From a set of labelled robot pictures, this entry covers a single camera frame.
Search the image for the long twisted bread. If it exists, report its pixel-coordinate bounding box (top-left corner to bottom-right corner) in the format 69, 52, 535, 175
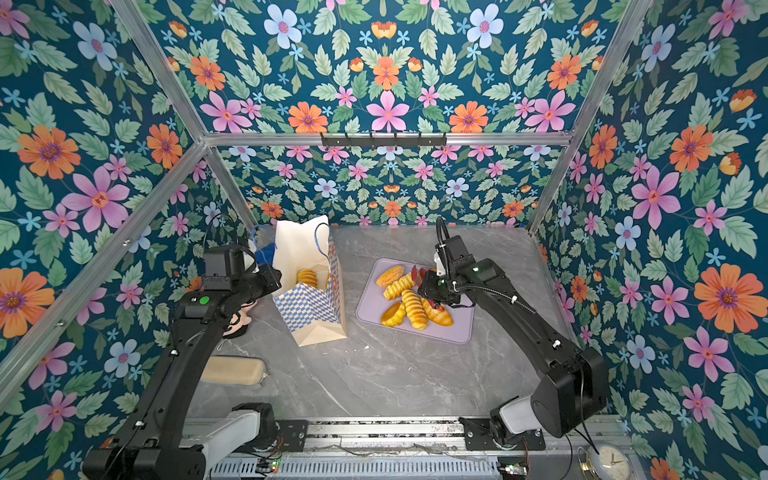
383, 273, 415, 300

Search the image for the large braided bread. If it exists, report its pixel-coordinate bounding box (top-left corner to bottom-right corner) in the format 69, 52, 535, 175
296, 269, 318, 289

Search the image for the round sugared bread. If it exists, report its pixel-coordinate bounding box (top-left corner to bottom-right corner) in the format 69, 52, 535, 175
376, 265, 405, 288

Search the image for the blue checkered paper bag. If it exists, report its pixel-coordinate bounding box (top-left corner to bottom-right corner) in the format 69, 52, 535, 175
273, 215, 347, 347

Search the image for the lilac plastic tray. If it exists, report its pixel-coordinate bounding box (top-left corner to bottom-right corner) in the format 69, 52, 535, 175
356, 258, 475, 345

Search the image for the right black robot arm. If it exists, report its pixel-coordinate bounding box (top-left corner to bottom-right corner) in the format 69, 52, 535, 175
419, 236, 609, 444

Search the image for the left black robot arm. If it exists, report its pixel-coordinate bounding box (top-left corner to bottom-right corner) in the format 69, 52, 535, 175
82, 264, 281, 479

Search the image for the beige long bread loaf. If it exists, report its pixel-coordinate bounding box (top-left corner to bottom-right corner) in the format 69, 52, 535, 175
200, 356, 267, 386

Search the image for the plush doll pink shirt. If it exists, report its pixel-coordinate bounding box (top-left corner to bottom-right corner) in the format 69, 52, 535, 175
223, 301, 257, 339

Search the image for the alarm clock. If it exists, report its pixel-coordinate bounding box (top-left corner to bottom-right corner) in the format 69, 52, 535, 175
579, 443, 633, 480

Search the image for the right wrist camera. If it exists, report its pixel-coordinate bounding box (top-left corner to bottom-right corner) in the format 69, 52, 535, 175
434, 243, 451, 278

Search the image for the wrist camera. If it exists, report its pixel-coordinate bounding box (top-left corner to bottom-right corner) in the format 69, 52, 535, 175
434, 243, 451, 278
203, 245, 245, 291

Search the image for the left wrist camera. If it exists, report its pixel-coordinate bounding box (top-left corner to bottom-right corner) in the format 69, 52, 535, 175
203, 245, 245, 291

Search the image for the black hook rail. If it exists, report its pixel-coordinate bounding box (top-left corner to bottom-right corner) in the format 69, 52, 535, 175
320, 133, 448, 148

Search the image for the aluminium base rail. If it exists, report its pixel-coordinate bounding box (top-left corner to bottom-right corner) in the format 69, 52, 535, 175
179, 415, 634, 457

